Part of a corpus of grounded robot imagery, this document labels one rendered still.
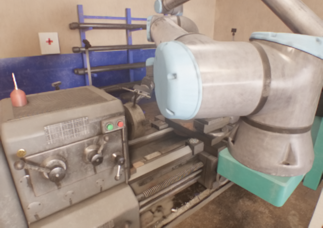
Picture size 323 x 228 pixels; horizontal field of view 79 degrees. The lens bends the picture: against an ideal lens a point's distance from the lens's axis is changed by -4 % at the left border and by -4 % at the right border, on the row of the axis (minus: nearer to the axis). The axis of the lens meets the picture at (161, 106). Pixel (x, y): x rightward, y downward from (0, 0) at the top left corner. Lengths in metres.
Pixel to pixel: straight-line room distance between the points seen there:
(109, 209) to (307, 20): 1.30
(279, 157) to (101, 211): 0.95
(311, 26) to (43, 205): 1.44
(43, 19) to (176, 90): 3.97
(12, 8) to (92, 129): 3.38
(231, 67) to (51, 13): 4.02
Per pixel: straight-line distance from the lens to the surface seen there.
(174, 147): 1.61
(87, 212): 1.20
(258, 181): 0.49
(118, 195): 1.24
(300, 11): 1.13
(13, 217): 1.17
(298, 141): 0.48
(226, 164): 0.52
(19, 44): 4.17
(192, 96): 0.34
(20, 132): 0.98
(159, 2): 1.49
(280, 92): 0.41
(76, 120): 0.99
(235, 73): 0.36
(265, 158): 0.47
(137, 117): 1.33
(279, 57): 0.42
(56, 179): 1.01
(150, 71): 1.49
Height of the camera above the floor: 1.66
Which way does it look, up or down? 19 degrees down
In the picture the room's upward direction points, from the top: straight up
